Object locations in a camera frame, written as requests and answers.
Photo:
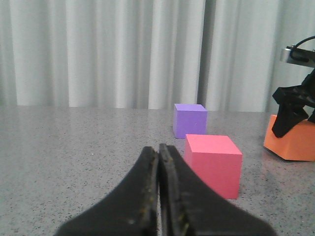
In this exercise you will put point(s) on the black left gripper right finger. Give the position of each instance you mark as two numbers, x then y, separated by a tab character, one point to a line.
190	208

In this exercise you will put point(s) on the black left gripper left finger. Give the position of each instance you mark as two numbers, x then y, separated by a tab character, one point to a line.
129	210

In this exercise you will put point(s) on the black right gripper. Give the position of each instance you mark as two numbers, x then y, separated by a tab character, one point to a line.
291	101

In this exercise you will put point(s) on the orange foam cube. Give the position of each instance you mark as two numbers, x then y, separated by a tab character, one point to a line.
297	145

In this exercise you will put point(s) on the red foam cube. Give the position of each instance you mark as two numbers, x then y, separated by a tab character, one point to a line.
217	161

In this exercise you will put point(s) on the purple foam cube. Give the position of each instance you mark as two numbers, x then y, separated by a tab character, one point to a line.
189	119

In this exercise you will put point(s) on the pale green curtain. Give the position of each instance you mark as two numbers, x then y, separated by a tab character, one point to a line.
223	54

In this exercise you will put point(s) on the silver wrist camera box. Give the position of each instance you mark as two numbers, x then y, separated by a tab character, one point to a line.
299	57

